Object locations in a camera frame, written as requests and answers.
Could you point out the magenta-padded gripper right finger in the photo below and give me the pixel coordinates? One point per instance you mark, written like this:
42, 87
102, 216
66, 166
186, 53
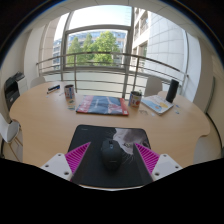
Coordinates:
148, 158

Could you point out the black computer mouse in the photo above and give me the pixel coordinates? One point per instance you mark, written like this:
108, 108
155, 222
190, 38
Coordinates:
111, 156

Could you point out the black mouse pad with print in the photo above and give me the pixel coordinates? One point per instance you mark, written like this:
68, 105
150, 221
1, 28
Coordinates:
93, 136

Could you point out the white and blue booklet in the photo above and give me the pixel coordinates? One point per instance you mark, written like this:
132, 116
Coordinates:
158, 105

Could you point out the metal balcony railing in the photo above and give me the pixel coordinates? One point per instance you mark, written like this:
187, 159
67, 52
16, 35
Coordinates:
100, 53

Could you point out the white mug with red print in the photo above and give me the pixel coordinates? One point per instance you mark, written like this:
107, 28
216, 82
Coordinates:
135, 99

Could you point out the black office printer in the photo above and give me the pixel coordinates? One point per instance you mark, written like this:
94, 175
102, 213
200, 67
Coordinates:
12, 90

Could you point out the green trees outside window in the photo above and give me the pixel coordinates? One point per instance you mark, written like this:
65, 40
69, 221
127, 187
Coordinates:
103, 46

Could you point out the white chair with wooden legs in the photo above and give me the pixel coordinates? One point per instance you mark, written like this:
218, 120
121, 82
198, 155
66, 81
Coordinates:
8, 130

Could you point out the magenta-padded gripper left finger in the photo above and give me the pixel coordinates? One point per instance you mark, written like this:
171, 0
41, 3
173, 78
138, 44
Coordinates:
76, 158

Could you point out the blue and black stapler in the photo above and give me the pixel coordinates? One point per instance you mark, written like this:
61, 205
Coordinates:
53, 89

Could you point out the red and blue magazine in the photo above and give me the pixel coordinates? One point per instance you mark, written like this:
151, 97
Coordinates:
101, 105

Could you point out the black cylinder speaker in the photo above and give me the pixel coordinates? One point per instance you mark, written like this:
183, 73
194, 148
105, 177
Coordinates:
172, 90

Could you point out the printed drink can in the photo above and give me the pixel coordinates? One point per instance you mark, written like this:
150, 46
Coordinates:
69, 92

